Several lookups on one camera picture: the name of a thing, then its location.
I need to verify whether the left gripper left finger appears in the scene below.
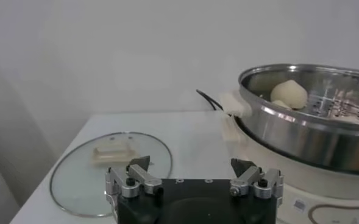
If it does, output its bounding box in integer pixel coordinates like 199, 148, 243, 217
105, 155, 163, 214

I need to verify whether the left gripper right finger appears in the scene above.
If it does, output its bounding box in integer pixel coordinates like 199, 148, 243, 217
229, 157, 285, 205

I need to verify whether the round glass pot lid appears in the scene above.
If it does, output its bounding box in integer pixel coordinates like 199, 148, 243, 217
49, 131, 173, 219

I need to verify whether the white steamed baozi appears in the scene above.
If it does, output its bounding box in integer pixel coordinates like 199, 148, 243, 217
269, 79, 308, 110
272, 99, 293, 111

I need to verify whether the stainless steel steamer basket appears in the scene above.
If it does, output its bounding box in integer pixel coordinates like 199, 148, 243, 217
238, 63, 359, 176

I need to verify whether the cream electric cooking pot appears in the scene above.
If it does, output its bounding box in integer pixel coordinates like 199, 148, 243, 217
220, 91, 359, 224

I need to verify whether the black pot power cable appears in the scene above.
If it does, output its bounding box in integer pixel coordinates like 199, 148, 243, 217
196, 89, 232, 118

